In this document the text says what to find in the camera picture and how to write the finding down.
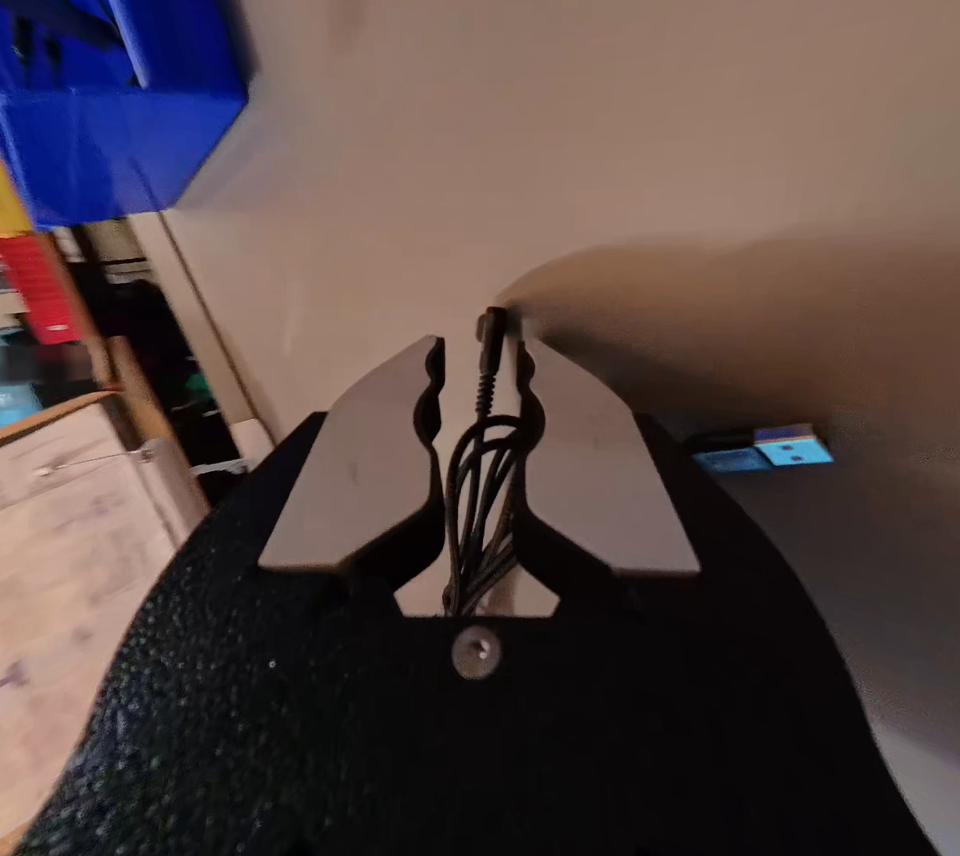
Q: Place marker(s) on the small blue USB adapter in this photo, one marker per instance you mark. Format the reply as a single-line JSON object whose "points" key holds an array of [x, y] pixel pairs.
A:
{"points": [[787, 451]]}

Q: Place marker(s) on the small red bin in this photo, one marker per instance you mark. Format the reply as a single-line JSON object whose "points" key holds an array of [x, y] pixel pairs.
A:
{"points": [[37, 286]]}

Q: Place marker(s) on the small yellow bin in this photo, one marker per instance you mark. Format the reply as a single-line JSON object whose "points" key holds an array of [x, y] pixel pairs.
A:
{"points": [[11, 210]]}

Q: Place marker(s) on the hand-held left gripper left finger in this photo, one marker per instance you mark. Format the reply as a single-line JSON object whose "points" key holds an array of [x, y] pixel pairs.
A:
{"points": [[352, 473]]}

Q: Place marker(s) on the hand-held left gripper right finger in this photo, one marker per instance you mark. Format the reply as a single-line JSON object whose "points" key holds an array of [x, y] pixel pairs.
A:
{"points": [[607, 481]]}

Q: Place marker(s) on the blue plastic bin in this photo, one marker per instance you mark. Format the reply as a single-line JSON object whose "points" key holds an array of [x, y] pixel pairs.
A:
{"points": [[112, 143]]}

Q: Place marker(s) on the wooden table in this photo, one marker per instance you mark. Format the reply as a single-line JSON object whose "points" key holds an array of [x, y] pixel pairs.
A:
{"points": [[75, 571]]}

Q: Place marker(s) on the grey desk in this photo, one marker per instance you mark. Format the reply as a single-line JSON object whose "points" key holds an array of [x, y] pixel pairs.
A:
{"points": [[600, 120]]}

